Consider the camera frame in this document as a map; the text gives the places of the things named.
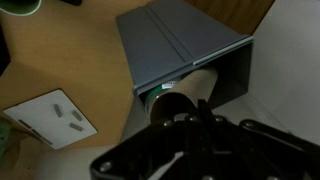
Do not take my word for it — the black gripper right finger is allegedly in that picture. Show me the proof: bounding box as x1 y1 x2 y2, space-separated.
206 116 320 180

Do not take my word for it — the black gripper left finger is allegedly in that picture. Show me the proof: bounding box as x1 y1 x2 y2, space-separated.
89 120 200 180

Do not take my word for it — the gray bin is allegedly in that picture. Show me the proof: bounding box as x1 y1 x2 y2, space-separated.
116 0 254 108

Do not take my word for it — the white green mug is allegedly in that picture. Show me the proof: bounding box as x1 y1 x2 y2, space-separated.
0 0 42 16

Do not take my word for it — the white wall outlet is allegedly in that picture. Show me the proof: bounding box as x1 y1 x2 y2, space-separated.
3 89 97 149

